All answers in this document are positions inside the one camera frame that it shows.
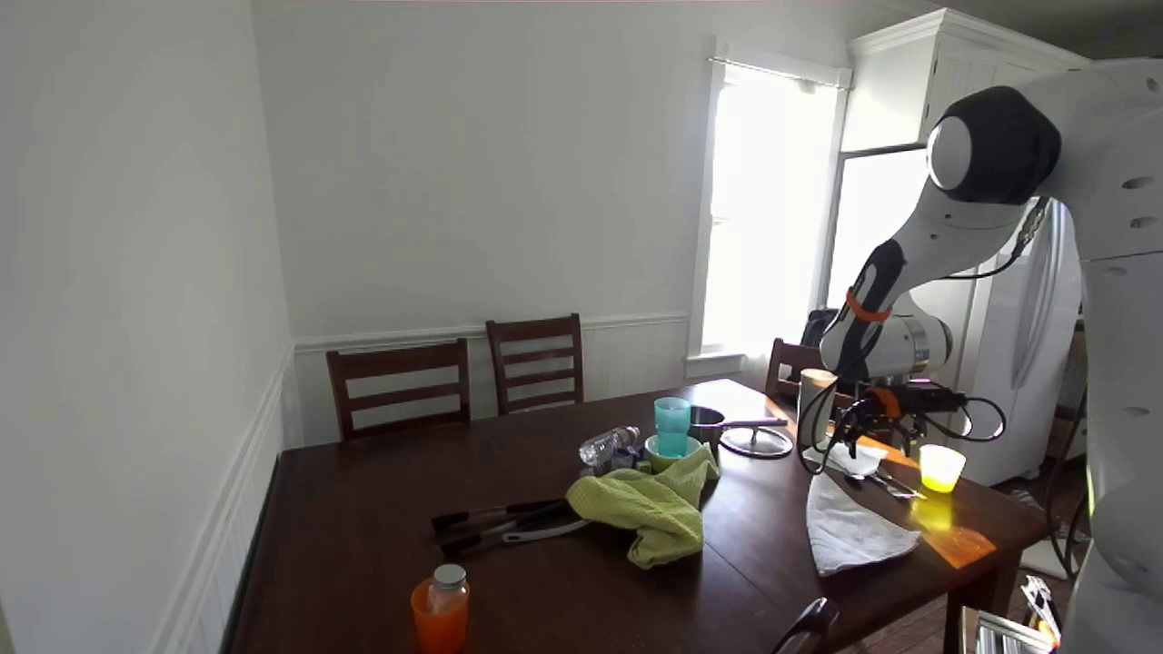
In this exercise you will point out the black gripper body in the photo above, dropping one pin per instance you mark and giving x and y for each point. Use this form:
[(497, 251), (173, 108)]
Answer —
[(928, 398)]

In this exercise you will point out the white towel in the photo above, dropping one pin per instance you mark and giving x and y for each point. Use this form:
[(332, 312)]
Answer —
[(856, 533)]

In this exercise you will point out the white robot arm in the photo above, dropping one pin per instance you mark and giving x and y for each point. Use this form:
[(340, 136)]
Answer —
[(967, 229)]

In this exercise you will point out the small white napkin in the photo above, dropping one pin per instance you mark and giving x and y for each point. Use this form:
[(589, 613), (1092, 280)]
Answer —
[(859, 463)]

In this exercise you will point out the grey tall tumbler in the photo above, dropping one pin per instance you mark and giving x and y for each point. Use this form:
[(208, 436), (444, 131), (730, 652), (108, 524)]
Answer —
[(816, 380)]

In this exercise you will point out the yellow translucent cup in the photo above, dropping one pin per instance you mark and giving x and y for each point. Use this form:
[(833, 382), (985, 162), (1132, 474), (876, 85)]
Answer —
[(944, 470)]

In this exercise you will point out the brown wooden chair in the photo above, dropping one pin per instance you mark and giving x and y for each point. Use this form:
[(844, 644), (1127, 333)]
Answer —
[(788, 369)]

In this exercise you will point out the black bag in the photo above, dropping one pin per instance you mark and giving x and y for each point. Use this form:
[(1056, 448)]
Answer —
[(818, 327)]

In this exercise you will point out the teal plastic cup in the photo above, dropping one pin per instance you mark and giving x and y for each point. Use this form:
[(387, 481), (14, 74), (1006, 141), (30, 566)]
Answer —
[(673, 428)]

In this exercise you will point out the light green bowl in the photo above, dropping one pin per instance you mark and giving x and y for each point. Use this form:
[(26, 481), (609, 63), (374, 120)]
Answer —
[(673, 451)]

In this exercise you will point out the dark wooden curved-back chair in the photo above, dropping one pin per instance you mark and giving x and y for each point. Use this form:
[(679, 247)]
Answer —
[(806, 623)]

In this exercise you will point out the light green cloth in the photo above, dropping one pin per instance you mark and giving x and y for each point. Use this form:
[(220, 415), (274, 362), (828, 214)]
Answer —
[(640, 501)]

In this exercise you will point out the white framed object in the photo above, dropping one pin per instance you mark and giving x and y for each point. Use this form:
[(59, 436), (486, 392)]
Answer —
[(1001, 632)]

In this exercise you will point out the clear glass container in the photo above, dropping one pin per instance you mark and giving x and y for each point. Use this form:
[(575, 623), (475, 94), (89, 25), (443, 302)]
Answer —
[(609, 445)]

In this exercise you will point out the bright window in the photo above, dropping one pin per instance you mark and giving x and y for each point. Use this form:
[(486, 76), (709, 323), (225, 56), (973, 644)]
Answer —
[(769, 206)]

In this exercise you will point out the dark wooden slat-back chair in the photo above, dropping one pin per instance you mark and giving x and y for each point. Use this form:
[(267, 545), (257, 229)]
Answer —
[(535, 362), (400, 386)]

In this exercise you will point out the white tall cabinet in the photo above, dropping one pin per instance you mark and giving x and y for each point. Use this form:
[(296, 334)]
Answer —
[(922, 74)]

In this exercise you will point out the orange juice bottle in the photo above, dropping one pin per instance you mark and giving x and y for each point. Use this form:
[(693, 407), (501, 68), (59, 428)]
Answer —
[(443, 618)]

